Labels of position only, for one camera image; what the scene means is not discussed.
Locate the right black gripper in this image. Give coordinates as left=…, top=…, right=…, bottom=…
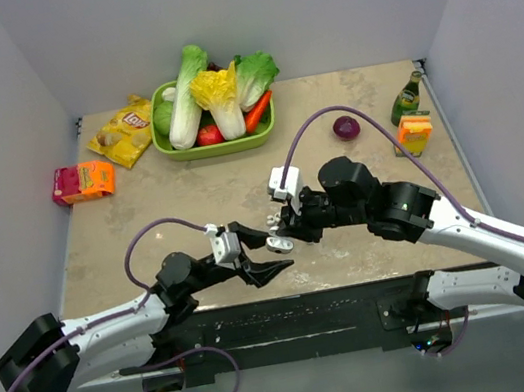
left=269, top=173, right=372, bottom=249

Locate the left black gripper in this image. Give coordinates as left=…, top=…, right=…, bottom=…
left=176, top=214, right=296, bottom=299

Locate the white gold-rimmed charging case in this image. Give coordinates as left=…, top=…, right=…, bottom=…
left=265, top=236, right=294, bottom=255

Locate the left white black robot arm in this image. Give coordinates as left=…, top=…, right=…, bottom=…
left=0, top=222, right=294, bottom=392

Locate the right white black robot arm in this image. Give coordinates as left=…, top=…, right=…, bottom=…
left=267, top=156, right=524, bottom=322

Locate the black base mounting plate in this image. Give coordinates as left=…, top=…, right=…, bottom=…
left=101, top=263, right=476, bottom=392

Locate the purple red onion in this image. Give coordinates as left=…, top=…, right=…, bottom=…
left=332, top=115, right=361, bottom=141

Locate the green plastic basket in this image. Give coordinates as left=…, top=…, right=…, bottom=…
left=151, top=98, right=276, bottom=162

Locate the orange carrot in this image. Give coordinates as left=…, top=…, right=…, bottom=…
left=244, top=90, right=272, bottom=133

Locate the orange sponge pack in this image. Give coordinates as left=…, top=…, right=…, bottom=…
left=397, top=110, right=434, bottom=158

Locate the red tomato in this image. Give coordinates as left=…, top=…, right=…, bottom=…
left=196, top=123, right=225, bottom=147

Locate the green Perrier bottle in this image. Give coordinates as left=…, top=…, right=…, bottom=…
left=390, top=70, right=423, bottom=127

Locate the green leaf lettuce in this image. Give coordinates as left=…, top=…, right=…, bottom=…
left=233, top=50, right=280, bottom=113

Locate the tall napa cabbage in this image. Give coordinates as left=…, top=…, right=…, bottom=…
left=169, top=44, right=209, bottom=151

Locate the yellow napa cabbage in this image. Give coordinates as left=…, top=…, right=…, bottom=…
left=190, top=61, right=246, bottom=141

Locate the round green cabbage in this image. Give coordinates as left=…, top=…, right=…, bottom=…
left=152, top=100, right=174, bottom=137

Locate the yellow Lays chips bag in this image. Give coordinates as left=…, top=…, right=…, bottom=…
left=87, top=94, right=153, bottom=170

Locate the pink orange snack box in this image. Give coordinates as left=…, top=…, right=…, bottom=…
left=51, top=160, right=116, bottom=207

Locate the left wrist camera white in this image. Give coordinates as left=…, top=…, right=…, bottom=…
left=204, top=223, right=242, bottom=268

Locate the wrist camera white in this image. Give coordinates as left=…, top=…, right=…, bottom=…
left=204, top=223, right=242, bottom=268
left=267, top=166, right=304, bottom=215

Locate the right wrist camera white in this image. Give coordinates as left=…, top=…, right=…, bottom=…
left=267, top=166, right=304, bottom=215

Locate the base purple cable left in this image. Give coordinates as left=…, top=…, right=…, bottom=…
left=136, top=340, right=245, bottom=392

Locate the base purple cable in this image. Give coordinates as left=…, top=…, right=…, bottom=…
left=412, top=306, right=477, bottom=361
left=136, top=340, right=245, bottom=392

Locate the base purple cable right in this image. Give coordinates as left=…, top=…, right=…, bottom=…
left=412, top=306, right=477, bottom=361

